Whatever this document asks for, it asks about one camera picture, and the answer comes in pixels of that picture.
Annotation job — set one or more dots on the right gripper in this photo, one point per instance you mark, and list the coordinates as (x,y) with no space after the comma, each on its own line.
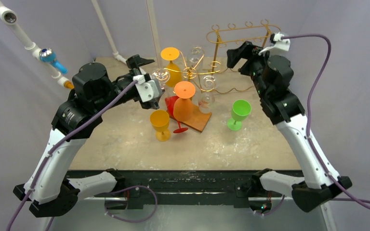
(247,56)

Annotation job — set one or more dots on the gold scroll wine glass rack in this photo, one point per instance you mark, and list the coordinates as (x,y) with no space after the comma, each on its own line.
(198,120)

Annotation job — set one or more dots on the clear wine glass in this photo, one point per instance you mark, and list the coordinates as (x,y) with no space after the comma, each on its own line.
(194,58)
(162,76)
(206,99)

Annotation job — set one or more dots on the green goblet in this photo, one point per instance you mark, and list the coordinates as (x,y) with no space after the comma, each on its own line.
(239,112)

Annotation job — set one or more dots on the yellow goblet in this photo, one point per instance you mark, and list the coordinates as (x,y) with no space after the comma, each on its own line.
(170,54)
(159,120)

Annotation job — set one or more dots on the orange goblet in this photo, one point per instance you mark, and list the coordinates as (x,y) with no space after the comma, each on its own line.
(183,107)

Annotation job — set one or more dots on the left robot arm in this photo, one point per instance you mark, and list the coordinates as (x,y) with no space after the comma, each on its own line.
(50,192)

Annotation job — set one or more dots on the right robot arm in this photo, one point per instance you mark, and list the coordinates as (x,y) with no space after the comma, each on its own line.
(271,76)

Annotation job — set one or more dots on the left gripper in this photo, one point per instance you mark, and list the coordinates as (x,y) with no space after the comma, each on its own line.
(134,62)

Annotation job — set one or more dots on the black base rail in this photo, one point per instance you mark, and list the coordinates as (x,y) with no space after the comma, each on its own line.
(193,187)

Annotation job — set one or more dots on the white PVC pipe assembly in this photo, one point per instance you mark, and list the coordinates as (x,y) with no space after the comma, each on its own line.
(43,43)

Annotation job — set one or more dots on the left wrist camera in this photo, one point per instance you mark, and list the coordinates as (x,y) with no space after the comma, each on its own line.
(148,90)

